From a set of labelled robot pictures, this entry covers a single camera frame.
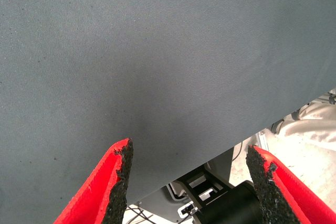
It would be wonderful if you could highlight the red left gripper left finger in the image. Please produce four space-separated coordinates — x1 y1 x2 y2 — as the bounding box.
54 137 134 224

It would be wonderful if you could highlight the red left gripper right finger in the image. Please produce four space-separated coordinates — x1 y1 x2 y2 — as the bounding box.
246 145 336 224

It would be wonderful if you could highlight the white crumpled floor sheet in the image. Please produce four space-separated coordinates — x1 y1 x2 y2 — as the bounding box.
271 89 336 151

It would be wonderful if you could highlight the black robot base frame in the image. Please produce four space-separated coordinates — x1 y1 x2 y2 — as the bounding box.
173 165 263 224

